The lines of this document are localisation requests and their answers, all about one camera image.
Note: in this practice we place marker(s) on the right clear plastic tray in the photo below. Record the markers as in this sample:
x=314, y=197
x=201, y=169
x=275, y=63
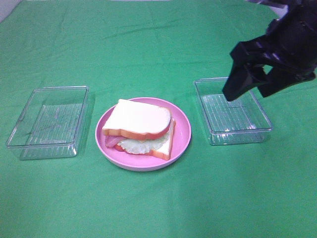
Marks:
x=226, y=122

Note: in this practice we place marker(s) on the green lettuce leaf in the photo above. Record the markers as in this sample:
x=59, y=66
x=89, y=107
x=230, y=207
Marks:
x=161, y=145

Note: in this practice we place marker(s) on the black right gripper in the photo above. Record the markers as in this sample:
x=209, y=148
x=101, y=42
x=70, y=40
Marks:
x=289, y=46

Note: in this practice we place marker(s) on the green tablecloth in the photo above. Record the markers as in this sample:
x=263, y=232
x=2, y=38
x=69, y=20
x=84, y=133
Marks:
x=127, y=49

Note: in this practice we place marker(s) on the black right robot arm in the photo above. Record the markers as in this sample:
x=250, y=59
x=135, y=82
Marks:
x=284, y=56

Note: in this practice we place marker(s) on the toast bread slice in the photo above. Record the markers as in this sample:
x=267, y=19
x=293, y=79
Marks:
x=136, y=120
x=154, y=153

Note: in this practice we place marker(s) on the bacon strip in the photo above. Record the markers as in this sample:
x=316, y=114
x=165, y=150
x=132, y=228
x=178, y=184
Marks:
x=111, y=141

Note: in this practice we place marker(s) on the left clear plastic tray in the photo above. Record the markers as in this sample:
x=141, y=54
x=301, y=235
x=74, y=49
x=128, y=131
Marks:
x=51, y=124

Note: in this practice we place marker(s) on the pink round plate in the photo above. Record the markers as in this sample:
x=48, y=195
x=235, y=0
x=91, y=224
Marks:
x=144, y=163

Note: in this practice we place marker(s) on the clear plastic tray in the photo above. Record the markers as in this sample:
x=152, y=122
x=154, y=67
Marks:
x=226, y=122
x=51, y=124

